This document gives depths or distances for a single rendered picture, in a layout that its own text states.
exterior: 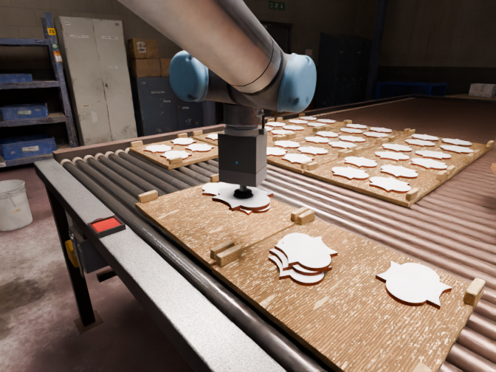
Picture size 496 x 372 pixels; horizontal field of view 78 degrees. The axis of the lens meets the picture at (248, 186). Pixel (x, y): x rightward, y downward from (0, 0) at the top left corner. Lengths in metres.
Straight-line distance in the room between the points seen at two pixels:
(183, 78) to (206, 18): 0.20
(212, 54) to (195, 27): 0.04
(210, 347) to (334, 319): 0.21
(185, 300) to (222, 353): 0.14
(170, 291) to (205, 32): 0.50
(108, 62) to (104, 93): 0.45
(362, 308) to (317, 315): 0.09
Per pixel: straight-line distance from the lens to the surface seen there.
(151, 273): 0.73
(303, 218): 0.84
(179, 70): 0.50
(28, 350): 2.07
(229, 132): 0.60
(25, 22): 5.66
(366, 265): 0.73
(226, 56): 0.34
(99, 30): 5.22
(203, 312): 0.62
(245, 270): 0.67
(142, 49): 5.49
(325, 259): 0.67
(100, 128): 5.24
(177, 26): 0.30
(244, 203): 0.63
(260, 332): 0.58
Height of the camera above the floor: 1.34
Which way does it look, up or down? 22 degrees down
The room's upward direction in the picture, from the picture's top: straight up
